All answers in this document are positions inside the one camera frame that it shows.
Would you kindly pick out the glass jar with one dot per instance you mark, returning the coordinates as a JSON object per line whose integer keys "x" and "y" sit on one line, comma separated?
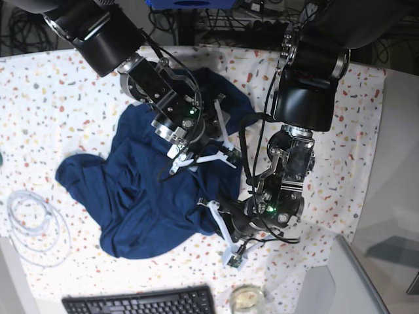
{"x": 247, "y": 299}

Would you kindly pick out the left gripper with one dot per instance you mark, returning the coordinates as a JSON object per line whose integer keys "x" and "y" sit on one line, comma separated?
{"x": 236, "y": 230}

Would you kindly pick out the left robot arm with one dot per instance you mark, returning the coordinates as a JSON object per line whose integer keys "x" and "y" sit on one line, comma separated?
{"x": 316, "y": 52}

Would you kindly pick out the dark blue t-shirt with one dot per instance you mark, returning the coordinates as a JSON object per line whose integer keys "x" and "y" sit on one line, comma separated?
{"x": 141, "y": 210}

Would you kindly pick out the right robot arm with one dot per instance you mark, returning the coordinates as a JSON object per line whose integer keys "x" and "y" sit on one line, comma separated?
{"x": 187, "y": 116}

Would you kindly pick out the blue box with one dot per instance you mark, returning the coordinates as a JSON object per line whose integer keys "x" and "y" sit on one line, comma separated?
{"x": 191, "y": 4}

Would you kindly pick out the black keyboard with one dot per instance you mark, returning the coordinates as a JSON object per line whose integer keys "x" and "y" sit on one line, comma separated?
{"x": 196, "y": 299}

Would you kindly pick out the terrazzo patterned tablecloth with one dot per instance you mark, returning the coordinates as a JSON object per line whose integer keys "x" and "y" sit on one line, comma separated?
{"x": 53, "y": 104}

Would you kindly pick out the black power strip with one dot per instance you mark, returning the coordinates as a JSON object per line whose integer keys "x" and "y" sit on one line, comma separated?
{"x": 225, "y": 23}

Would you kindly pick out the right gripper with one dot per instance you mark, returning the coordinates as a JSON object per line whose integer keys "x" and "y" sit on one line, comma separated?
{"x": 210, "y": 144}

